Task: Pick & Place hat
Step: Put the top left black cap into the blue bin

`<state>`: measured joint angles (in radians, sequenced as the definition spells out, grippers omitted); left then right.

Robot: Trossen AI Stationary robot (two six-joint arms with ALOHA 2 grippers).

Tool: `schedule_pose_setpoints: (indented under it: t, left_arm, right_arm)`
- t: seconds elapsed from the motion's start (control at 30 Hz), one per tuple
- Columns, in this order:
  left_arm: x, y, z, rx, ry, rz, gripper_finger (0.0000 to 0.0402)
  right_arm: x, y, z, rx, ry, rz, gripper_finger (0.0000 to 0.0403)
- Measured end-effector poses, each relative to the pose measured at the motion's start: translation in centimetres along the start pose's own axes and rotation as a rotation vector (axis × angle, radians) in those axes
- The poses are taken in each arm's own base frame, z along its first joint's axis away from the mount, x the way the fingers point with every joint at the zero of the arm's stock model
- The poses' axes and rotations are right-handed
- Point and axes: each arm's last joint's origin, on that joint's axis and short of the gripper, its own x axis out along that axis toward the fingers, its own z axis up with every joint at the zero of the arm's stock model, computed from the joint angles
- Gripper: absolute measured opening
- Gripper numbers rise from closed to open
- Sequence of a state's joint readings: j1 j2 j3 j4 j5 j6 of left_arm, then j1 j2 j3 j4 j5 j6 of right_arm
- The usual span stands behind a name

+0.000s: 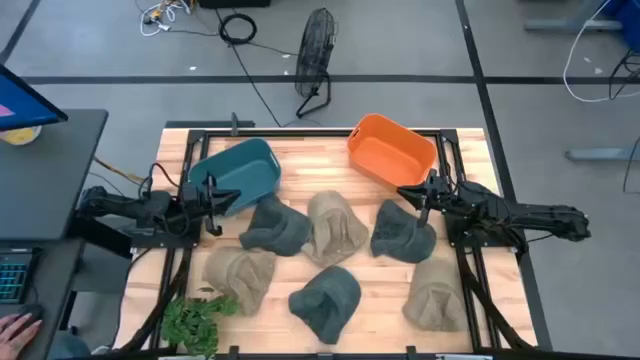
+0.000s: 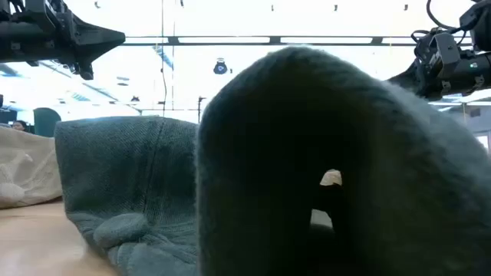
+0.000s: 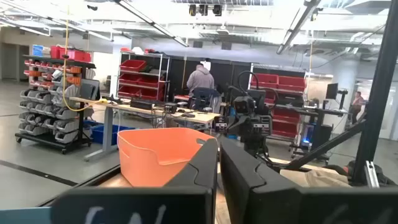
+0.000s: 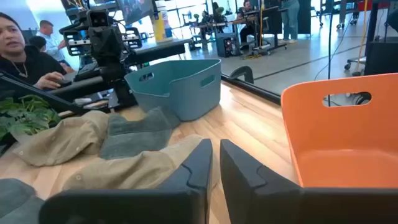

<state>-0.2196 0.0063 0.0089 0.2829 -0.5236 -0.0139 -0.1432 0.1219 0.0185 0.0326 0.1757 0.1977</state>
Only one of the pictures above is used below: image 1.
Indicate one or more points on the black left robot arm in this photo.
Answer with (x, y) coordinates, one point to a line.
(120, 205)

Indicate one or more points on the black keyboard desk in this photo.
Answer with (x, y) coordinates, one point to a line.
(55, 280)

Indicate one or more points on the teal plastic bin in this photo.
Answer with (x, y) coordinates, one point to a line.
(250, 170)

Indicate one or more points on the beige cloth hat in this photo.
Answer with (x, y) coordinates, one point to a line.
(240, 275)
(435, 297)
(332, 230)

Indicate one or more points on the grey table leg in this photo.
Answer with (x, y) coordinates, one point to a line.
(565, 25)
(600, 154)

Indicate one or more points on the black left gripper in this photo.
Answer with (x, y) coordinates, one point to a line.
(197, 200)

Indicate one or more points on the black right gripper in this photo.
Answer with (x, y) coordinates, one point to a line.
(439, 195)

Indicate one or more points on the black box on floor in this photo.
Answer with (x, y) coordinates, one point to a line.
(235, 3)

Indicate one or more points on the black floor fan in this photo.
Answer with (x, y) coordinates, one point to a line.
(314, 50)

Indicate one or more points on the green leafy plant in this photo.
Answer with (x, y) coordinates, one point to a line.
(190, 325)

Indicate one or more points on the backlit keyboard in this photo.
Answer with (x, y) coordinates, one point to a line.
(12, 277)

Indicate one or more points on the orange plastic bin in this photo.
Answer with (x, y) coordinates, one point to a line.
(390, 155)

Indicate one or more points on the black computer mouse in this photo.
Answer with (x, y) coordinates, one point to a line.
(32, 310)

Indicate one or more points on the dark grey cloth hat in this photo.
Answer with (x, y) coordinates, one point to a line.
(325, 302)
(277, 227)
(400, 235)

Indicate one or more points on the computer monitor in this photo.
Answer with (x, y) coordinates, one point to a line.
(20, 105)

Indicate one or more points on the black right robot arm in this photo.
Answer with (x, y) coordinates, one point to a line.
(540, 217)

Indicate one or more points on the blue object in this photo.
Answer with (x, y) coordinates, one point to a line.
(630, 15)

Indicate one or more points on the person's hand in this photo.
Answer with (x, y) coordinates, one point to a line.
(15, 335)

